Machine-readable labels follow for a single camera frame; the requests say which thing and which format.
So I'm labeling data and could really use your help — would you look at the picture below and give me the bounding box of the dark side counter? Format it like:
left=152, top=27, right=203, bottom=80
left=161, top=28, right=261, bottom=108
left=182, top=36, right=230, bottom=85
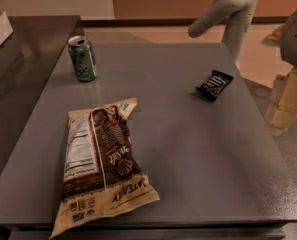
left=0, top=15, right=83, bottom=176

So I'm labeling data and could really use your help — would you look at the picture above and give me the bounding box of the brown chip bag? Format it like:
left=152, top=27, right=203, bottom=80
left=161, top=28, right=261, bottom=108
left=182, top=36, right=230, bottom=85
left=51, top=98, right=159, bottom=237

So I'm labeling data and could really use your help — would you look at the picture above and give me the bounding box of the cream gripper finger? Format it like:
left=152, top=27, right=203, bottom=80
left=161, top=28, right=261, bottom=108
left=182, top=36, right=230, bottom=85
left=264, top=67, right=297, bottom=129

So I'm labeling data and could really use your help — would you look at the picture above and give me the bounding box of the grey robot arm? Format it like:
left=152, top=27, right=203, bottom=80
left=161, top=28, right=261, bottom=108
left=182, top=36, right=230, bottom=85
left=188, top=0, right=297, bottom=130

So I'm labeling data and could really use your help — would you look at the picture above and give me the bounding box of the green soda can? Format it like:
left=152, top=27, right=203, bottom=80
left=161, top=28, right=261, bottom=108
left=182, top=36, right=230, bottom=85
left=68, top=35, right=98, bottom=82

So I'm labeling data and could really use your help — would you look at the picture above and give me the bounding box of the black rxbar chocolate bar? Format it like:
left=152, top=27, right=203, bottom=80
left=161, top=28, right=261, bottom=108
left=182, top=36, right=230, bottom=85
left=196, top=70, right=234, bottom=101

